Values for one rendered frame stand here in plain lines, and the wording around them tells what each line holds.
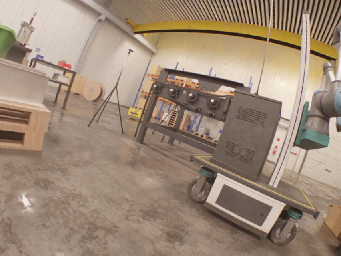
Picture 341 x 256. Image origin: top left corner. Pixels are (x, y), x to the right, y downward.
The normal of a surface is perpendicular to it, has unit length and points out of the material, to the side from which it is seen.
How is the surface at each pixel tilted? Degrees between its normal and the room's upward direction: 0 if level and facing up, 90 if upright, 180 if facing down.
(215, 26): 90
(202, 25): 90
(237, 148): 90
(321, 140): 90
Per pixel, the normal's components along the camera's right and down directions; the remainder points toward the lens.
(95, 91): -0.04, 0.05
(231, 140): -0.59, -0.15
